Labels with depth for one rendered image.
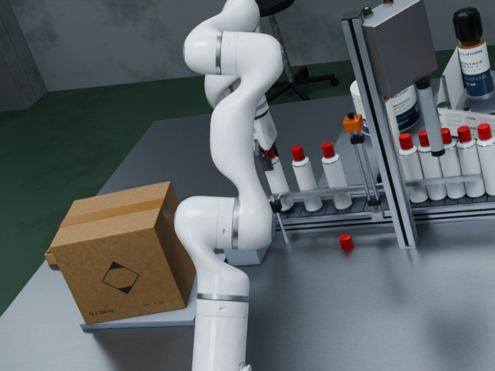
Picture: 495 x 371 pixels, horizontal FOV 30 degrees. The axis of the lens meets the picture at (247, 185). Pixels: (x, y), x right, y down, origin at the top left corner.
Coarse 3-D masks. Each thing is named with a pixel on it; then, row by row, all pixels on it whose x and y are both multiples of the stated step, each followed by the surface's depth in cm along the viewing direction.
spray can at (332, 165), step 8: (328, 144) 257; (328, 152) 257; (328, 160) 257; (336, 160) 257; (328, 168) 258; (336, 168) 258; (328, 176) 260; (336, 176) 259; (344, 176) 261; (336, 184) 260; (344, 184) 261; (344, 192) 262; (336, 200) 264; (344, 200) 263; (336, 208) 266; (344, 208) 264
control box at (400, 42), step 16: (400, 0) 225; (416, 0) 221; (384, 16) 218; (400, 16) 219; (416, 16) 222; (368, 32) 217; (384, 32) 217; (400, 32) 220; (416, 32) 223; (368, 48) 220; (384, 48) 218; (400, 48) 221; (416, 48) 224; (432, 48) 227; (384, 64) 219; (400, 64) 222; (416, 64) 225; (432, 64) 229; (384, 80) 222; (400, 80) 224; (416, 80) 227
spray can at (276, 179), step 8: (264, 152) 263; (272, 152) 264; (272, 160) 264; (280, 168) 266; (272, 176) 266; (280, 176) 266; (272, 184) 267; (280, 184) 267; (272, 192) 270; (288, 200) 270; (288, 208) 271
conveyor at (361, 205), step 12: (300, 204) 275; (324, 204) 271; (360, 204) 265; (384, 204) 261; (420, 204) 256; (432, 204) 254; (444, 204) 252; (456, 204) 251; (288, 216) 270; (300, 216) 269
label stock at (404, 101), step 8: (352, 88) 299; (408, 88) 292; (352, 96) 299; (400, 96) 291; (408, 96) 293; (360, 104) 295; (400, 104) 291; (408, 104) 293; (416, 104) 297; (360, 112) 297; (400, 112) 293; (408, 112) 294; (416, 112) 297; (400, 120) 294; (408, 120) 295; (416, 120) 298; (400, 128) 295; (408, 128) 296
